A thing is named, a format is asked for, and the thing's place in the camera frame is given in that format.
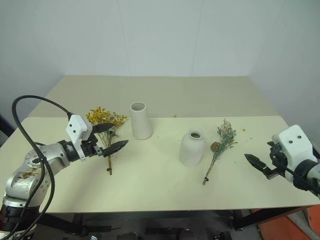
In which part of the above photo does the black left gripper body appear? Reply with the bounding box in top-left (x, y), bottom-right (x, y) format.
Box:
top-left (80, 136), bottom-right (105, 159)

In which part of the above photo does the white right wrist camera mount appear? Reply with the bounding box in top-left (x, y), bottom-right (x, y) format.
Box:
top-left (271, 124), bottom-right (318, 185)

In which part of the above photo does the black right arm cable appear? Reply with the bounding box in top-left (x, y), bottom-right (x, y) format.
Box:
top-left (271, 159), bottom-right (297, 176)

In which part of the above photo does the black table frame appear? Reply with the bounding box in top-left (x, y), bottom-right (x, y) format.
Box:
top-left (56, 206), bottom-right (313, 232)

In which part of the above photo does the round-shouldered white vase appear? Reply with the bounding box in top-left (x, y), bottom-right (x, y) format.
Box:
top-left (178, 128), bottom-right (207, 167)

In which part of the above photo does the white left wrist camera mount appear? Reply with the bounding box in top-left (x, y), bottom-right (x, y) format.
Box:
top-left (65, 114), bottom-right (94, 163)

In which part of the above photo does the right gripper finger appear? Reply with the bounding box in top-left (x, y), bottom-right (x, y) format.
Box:
top-left (244, 153), bottom-right (272, 176)

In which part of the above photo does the dark frame bar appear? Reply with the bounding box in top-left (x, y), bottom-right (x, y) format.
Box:
top-left (0, 112), bottom-right (14, 139)

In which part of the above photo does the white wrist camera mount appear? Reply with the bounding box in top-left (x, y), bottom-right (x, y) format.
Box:
top-left (65, 114), bottom-right (94, 163)
top-left (271, 124), bottom-right (318, 185)

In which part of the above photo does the yellow dried flower bunch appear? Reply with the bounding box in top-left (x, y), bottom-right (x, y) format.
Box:
top-left (85, 106), bottom-right (129, 176)

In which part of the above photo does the green dried flower bunch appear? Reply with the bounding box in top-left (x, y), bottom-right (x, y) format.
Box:
top-left (201, 118), bottom-right (238, 186)

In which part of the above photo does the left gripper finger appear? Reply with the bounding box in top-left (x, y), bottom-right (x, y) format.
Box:
top-left (91, 122), bottom-right (116, 134)
top-left (98, 139), bottom-right (130, 158)

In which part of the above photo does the tall conical white vase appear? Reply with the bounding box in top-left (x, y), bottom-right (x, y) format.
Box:
top-left (129, 101), bottom-right (153, 140)

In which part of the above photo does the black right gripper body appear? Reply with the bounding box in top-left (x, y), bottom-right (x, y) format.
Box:
top-left (265, 140), bottom-right (295, 180)

